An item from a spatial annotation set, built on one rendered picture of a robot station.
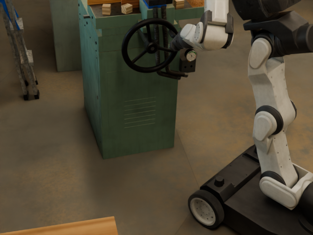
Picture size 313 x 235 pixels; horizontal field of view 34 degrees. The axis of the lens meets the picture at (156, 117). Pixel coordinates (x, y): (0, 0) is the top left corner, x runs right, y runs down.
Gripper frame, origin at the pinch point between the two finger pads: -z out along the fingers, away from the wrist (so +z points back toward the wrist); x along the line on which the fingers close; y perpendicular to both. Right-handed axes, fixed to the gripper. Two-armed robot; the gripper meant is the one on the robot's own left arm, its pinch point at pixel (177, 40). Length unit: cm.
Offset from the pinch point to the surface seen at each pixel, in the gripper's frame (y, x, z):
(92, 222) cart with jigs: -14, -83, 42
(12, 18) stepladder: 65, -37, -100
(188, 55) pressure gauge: -14.8, 5.5, -26.8
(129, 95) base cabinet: -9, -29, -44
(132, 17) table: 20.2, -2.4, -21.1
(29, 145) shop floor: 8, -88, -86
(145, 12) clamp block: 18.3, 1.6, -12.3
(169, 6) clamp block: 12.1, 11.6, -10.5
